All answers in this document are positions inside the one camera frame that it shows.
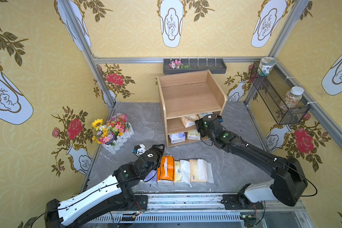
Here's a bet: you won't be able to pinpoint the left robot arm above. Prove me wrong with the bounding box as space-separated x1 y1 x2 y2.
44 144 165 228

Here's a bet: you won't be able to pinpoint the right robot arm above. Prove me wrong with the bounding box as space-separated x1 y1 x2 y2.
195 115 308 208

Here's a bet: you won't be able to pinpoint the cream tissue pack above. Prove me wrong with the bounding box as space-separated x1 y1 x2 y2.
179 115 199 128

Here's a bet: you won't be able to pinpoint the black wire wall basket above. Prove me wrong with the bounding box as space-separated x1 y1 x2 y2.
250 62 310 125

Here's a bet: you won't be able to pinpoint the metal base rail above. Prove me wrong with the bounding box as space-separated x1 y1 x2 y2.
59 192 314 228

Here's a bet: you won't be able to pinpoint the pale yellow tissue pack bottom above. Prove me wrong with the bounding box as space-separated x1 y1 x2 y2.
187 130 200 141

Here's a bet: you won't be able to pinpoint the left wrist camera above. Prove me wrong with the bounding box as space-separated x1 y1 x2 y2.
133 144 146 157

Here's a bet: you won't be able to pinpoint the white purple tissue pack bottom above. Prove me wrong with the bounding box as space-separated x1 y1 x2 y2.
169 133 186 144

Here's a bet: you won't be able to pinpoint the small pink flowers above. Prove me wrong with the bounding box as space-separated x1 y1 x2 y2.
169 59 191 69

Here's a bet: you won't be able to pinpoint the white orange tissue pack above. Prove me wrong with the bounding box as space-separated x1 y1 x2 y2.
189 159 214 183

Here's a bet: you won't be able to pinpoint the green white tissue pack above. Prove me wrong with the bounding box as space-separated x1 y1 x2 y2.
198 112 213 118

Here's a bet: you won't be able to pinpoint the grey wall hook rack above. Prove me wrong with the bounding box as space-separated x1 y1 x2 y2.
163 58 227 75

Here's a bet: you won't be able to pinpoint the colourful flower bouquet planter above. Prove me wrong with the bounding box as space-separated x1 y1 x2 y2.
92 114 134 154

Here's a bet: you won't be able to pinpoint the wooden three-tier shelf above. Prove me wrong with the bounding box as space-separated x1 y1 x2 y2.
157 70 227 147

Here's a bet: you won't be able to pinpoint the clear jar with filling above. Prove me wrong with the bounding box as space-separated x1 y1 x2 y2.
279 86 304 111

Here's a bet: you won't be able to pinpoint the white lidded jar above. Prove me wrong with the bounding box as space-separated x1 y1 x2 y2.
256 57 276 76

